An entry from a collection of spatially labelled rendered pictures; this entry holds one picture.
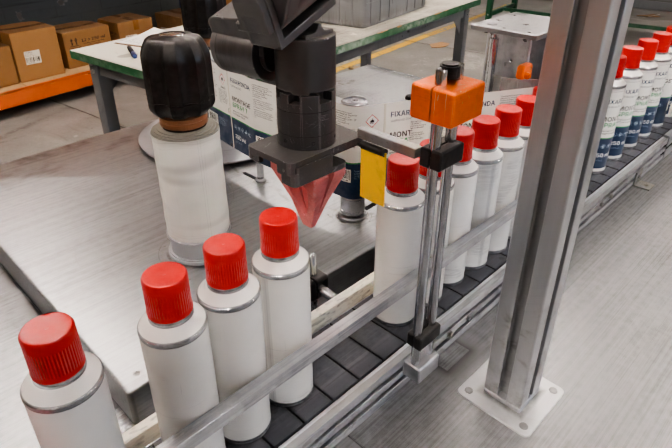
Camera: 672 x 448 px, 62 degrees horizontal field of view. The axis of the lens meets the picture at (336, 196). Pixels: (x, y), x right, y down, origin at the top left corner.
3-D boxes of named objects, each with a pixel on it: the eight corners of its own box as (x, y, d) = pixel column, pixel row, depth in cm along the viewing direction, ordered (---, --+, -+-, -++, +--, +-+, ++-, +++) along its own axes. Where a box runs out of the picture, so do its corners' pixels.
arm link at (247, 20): (256, -10, 43) (322, -59, 47) (160, -23, 49) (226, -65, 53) (296, 116, 51) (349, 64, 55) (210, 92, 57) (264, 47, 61)
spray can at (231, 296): (249, 391, 57) (230, 218, 47) (282, 421, 54) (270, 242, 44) (205, 421, 54) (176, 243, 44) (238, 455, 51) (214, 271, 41)
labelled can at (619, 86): (581, 159, 106) (606, 49, 96) (609, 167, 102) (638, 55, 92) (569, 168, 102) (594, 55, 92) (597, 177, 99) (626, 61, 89)
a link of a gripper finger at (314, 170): (254, 230, 60) (247, 148, 55) (303, 206, 64) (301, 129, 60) (297, 255, 56) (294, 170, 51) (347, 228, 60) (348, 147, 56)
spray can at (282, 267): (290, 360, 61) (281, 194, 51) (324, 387, 58) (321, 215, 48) (252, 387, 58) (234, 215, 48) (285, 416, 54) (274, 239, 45)
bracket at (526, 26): (514, 16, 95) (515, 10, 94) (578, 26, 88) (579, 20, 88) (469, 29, 86) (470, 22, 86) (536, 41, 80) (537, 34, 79)
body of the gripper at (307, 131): (247, 162, 56) (241, 89, 52) (321, 134, 62) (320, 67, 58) (291, 183, 52) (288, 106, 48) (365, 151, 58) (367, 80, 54)
